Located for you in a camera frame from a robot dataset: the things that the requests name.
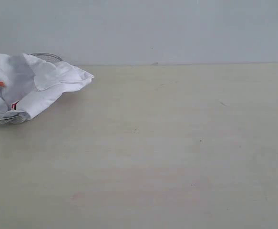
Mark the metal wire mesh basket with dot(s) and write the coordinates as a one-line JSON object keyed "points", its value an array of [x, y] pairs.
{"points": [[17, 119]]}

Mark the white shirt with red print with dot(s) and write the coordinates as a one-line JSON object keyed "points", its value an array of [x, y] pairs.
{"points": [[29, 85]]}

